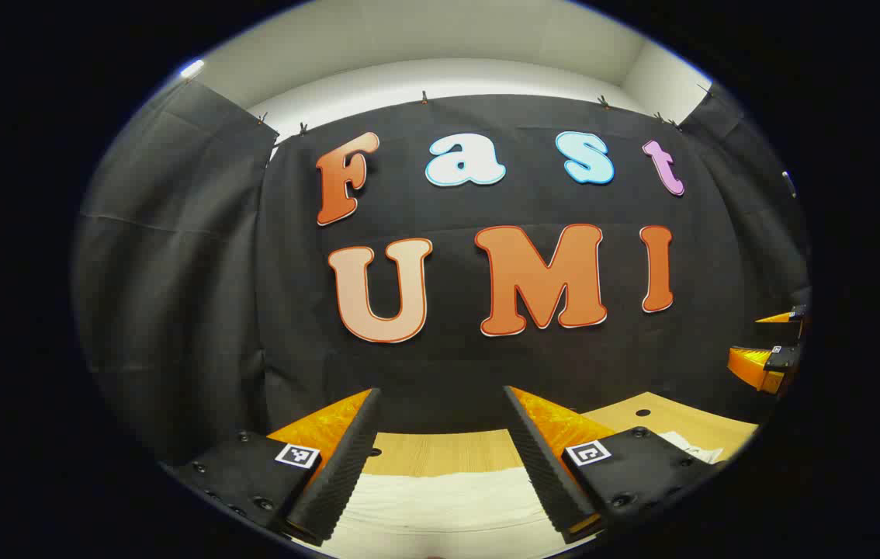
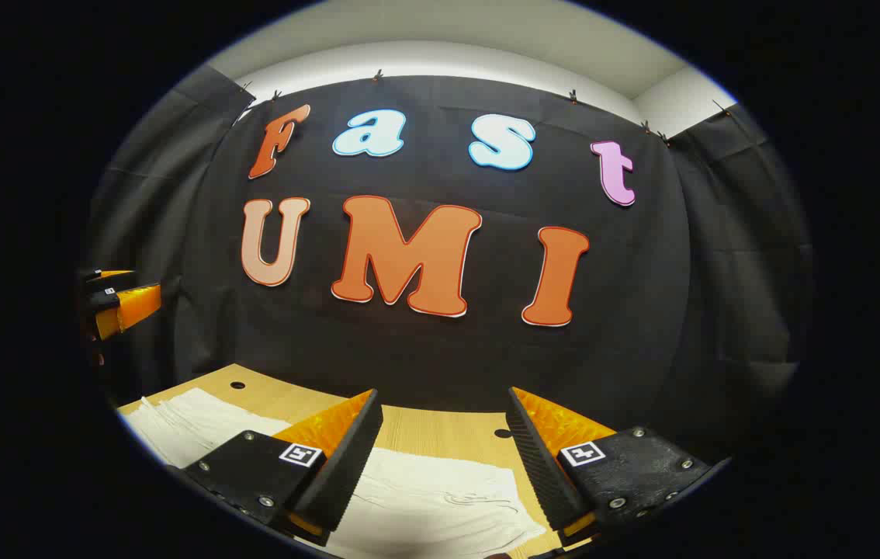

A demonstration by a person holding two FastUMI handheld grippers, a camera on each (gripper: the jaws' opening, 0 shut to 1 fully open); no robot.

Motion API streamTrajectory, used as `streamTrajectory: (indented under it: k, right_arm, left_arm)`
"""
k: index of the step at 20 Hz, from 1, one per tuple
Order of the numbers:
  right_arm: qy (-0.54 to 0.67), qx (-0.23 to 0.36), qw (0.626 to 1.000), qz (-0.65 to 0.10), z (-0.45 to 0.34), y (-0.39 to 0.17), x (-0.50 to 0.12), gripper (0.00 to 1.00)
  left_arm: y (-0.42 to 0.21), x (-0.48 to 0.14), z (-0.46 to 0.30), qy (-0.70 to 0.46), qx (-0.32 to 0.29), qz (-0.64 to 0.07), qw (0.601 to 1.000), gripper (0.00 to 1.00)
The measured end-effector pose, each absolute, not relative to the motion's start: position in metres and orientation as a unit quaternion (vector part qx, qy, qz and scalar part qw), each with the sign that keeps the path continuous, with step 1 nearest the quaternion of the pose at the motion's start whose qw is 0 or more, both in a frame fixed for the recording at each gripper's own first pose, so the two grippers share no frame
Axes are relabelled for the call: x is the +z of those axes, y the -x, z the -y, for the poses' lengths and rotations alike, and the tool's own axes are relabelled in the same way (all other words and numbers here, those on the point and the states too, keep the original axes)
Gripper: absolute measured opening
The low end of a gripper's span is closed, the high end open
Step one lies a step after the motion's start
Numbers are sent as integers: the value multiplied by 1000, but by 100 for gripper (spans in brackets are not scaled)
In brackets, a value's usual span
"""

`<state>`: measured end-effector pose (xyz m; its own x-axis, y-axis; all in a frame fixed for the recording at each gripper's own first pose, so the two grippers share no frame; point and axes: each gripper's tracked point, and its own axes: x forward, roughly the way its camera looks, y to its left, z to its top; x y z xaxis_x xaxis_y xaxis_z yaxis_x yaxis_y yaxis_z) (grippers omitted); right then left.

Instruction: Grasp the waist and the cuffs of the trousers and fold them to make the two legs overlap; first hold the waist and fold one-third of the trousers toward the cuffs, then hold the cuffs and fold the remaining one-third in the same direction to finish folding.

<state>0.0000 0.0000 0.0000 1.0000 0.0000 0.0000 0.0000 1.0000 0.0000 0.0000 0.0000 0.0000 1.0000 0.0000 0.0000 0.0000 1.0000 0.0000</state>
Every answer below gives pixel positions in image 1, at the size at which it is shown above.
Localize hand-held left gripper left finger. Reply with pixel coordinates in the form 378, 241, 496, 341
167, 388, 383, 547

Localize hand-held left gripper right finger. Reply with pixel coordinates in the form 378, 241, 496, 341
503, 386, 727, 544

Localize white jeans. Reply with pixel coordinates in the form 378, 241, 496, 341
327, 431, 724, 558

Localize black backdrop cloth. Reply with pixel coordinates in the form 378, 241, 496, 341
74, 78, 812, 467

